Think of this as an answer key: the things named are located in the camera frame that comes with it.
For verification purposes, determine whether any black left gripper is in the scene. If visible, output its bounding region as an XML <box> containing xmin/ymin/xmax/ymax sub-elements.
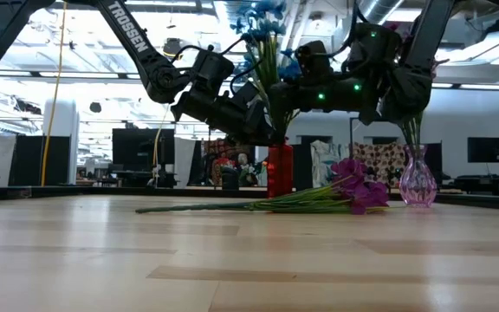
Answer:
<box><xmin>173</xmin><ymin>84</ymin><xmax>276</xmax><ymax>146</ymax></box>

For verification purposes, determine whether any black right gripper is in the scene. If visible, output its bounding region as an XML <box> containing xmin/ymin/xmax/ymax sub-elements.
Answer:
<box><xmin>269</xmin><ymin>81</ymin><xmax>320</xmax><ymax>131</ymax></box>

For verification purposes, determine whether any red glass vase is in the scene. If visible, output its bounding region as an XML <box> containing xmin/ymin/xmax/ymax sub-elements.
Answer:
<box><xmin>266</xmin><ymin>142</ymin><xmax>295</xmax><ymax>199</ymax></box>

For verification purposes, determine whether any pink glass vase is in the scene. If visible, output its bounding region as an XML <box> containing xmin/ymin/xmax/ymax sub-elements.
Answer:
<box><xmin>399</xmin><ymin>144</ymin><xmax>438</xmax><ymax>208</ymax></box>

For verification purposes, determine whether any dark colourful cloth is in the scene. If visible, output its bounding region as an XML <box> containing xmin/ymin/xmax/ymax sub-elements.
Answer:
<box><xmin>204</xmin><ymin>138</ymin><xmax>257</xmax><ymax>187</ymax></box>

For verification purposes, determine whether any person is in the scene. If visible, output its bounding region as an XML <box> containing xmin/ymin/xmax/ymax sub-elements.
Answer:
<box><xmin>236</xmin><ymin>152</ymin><xmax>251</xmax><ymax>174</ymax></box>

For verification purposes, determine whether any white draped cloth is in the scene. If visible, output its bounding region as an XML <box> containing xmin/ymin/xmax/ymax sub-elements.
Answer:
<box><xmin>309</xmin><ymin>140</ymin><xmax>355</xmax><ymax>188</ymax></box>

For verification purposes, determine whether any large black hanging speaker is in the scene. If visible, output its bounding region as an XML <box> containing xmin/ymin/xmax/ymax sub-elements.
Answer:
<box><xmin>162</xmin><ymin>37</ymin><xmax>186</xmax><ymax>61</ymax></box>

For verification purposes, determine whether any large black monitor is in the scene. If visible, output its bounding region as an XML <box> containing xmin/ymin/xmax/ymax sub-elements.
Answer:
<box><xmin>111</xmin><ymin>127</ymin><xmax>176</xmax><ymax>172</ymax></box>

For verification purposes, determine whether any dark office desk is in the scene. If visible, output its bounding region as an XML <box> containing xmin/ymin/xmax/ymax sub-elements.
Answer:
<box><xmin>74</xmin><ymin>170</ymin><xmax>178</xmax><ymax>188</ymax></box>

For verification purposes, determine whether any brown patterned cloth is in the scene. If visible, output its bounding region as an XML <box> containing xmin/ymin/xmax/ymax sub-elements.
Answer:
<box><xmin>353</xmin><ymin>142</ymin><xmax>407</xmax><ymax>190</ymax></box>

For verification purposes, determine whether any small black monitor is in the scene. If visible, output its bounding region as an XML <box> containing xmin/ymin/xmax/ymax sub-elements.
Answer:
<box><xmin>467</xmin><ymin>137</ymin><xmax>499</xmax><ymax>165</ymax></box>

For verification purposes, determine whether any black room panel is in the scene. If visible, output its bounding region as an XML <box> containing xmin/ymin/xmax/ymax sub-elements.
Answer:
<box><xmin>9</xmin><ymin>135</ymin><xmax>72</xmax><ymax>187</ymax></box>

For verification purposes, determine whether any black pole frame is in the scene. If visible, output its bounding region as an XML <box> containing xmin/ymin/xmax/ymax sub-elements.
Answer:
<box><xmin>348</xmin><ymin>115</ymin><xmax>385</xmax><ymax>146</ymax></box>

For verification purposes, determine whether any yellow cable with plug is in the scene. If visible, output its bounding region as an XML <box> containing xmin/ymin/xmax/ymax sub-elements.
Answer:
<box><xmin>152</xmin><ymin>103</ymin><xmax>172</xmax><ymax>187</ymax></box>

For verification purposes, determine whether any silver ceiling duct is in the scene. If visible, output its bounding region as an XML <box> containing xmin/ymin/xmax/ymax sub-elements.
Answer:
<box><xmin>360</xmin><ymin>0</ymin><xmax>406</xmax><ymax>25</ymax></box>

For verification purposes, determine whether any black aluminium table frame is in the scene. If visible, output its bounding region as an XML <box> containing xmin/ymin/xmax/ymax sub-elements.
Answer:
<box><xmin>0</xmin><ymin>185</ymin><xmax>499</xmax><ymax>212</ymax></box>

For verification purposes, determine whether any long yellow cable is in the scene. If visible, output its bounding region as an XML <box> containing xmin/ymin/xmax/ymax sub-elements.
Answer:
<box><xmin>40</xmin><ymin>0</ymin><xmax>68</xmax><ymax>187</ymax></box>

